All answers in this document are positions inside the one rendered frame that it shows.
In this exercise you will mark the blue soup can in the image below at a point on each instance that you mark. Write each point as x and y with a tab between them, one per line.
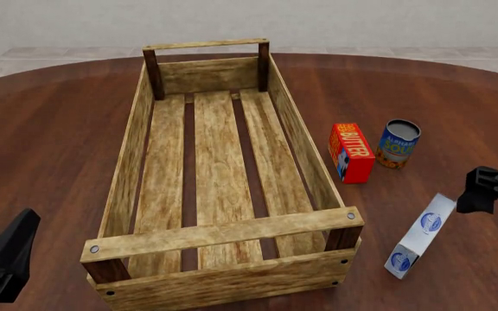
398	149

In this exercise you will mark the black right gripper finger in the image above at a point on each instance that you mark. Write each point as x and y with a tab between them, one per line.
487	191

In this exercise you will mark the white cream cheese box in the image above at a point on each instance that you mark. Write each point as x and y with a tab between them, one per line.
426	233

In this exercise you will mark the wooden slat tray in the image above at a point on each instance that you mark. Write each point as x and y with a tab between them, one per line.
221	155

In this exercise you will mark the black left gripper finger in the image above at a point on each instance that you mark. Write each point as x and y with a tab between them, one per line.
9	246

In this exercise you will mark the red butter box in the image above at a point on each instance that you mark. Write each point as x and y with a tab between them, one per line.
357	162

